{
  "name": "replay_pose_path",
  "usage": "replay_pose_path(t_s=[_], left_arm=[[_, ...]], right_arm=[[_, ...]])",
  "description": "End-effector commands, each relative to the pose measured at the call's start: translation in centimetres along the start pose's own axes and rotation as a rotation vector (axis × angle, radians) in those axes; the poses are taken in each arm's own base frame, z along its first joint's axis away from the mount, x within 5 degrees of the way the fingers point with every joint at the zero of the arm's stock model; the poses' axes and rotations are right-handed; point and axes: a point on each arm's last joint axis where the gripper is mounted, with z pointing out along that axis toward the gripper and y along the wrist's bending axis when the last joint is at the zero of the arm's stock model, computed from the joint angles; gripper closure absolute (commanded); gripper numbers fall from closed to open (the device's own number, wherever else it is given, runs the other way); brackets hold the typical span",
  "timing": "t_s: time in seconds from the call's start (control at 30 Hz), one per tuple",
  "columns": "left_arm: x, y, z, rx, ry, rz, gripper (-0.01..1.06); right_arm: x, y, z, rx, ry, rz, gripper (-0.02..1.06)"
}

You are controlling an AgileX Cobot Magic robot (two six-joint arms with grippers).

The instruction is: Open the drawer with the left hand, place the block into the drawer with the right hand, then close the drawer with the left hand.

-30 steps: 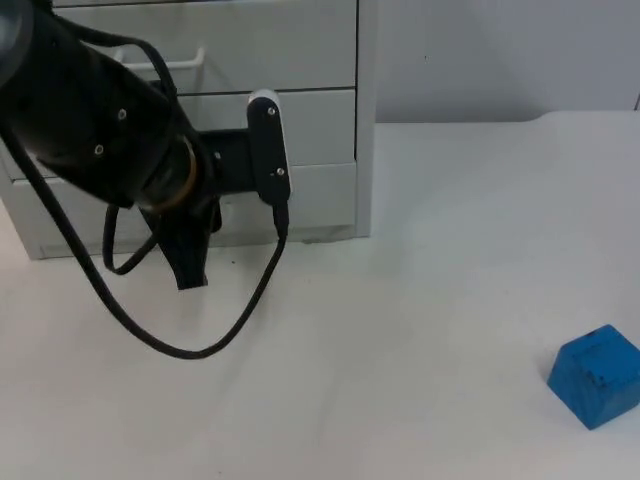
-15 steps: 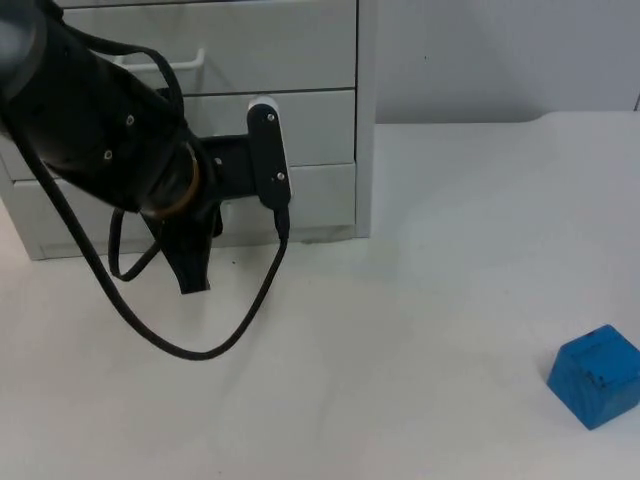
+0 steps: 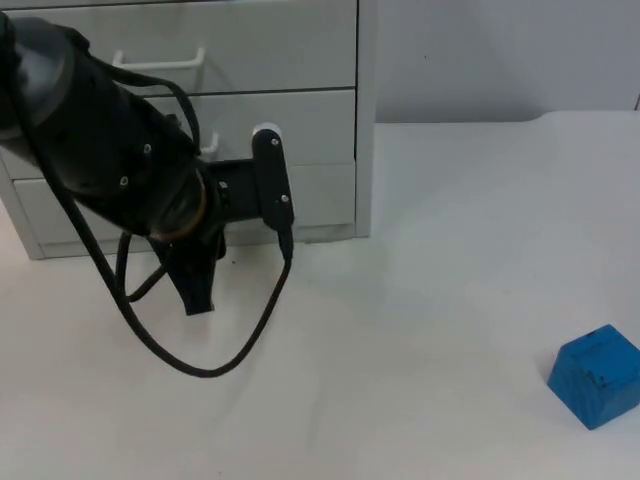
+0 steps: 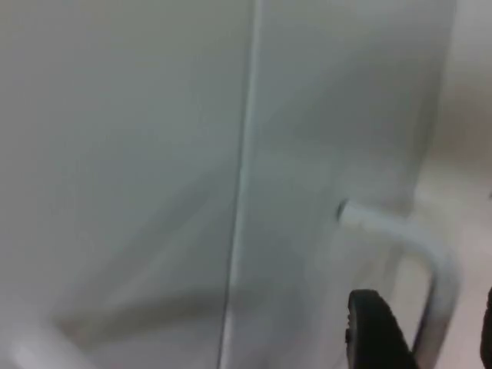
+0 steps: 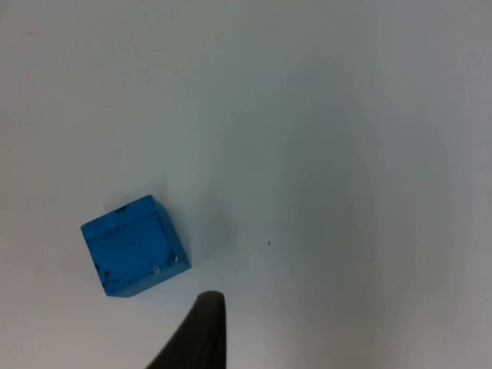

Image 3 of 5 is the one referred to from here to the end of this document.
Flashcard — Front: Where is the grey chest of drawers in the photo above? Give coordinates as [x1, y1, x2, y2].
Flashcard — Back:
[0, 0, 378, 261]

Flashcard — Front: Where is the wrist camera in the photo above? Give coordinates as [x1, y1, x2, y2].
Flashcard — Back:
[250, 122, 296, 232]

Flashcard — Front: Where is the thin black cable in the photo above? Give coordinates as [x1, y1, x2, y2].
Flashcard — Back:
[105, 61, 204, 157]

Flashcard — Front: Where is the short black cable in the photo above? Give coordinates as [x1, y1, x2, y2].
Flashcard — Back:
[115, 231, 169, 303]

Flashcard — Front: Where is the long black cable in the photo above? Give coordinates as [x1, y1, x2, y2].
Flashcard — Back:
[41, 158, 296, 379]

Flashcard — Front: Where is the blue cube block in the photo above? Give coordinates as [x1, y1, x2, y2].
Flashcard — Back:
[545, 323, 640, 432]

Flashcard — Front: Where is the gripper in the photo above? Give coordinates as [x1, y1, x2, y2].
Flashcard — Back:
[149, 158, 267, 318]

